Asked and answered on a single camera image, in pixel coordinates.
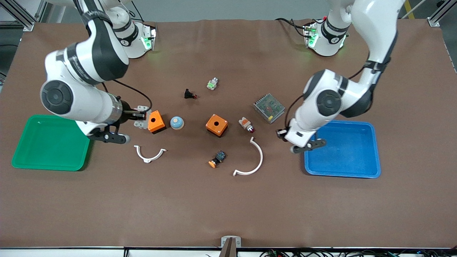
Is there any green plastic tray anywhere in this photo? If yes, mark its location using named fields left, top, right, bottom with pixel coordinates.
left=11, top=114, right=91, bottom=171

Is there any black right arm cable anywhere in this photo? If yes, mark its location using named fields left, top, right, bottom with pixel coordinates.
left=101, top=79, right=153, bottom=112

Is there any orange and blue push button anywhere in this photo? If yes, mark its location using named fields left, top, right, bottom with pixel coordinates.
left=208, top=150, right=227, bottom=168

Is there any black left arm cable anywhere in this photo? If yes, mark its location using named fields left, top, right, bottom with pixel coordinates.
left=284, top=94, right=305, bottom=130

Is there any flat orange button box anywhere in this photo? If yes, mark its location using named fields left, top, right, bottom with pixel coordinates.
left=205, top=114, right=229, bottom=137

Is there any black cable bundle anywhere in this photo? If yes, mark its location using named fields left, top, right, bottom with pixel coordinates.
left=205, top=248, right=457, bottom=257

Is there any blue plastic tray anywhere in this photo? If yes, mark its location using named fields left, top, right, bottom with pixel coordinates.
left=304, top=121, right=381, bottom=178

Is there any small white curved clamp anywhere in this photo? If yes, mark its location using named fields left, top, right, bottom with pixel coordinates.
left=134, top=145, right=167, bottom=163

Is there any brown table mat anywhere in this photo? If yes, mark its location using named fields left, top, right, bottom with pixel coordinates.
left=0, top=19, right=457, bottom=249

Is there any aluminium frame profile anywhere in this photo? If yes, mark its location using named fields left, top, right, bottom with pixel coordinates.
left=0, top=0, right=47, bottom=31
left=427, top=0, right=457, bottom=27

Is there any tilted orange button box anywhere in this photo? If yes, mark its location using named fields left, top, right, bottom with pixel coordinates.
left=147, top=110, right=167, bottom=135

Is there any perforated metal power supply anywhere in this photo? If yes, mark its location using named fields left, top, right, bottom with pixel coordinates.
left=253, top=93, right=286, bottom=124

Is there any large white curved clamp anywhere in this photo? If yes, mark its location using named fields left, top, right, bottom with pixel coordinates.
left=233, top=137, right=264, bottom=177

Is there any red mushroom push button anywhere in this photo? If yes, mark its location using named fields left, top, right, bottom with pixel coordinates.
left=238, top=116, right=256, bottom=134

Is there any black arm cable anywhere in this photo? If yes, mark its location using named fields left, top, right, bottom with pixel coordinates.
left=101, top=79, right=153, bottom=112
left=284, top=94, right=305, bottom=130

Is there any black base cable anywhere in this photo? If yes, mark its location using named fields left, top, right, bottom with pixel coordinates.
left=274, top=17, right=308, bottom=37

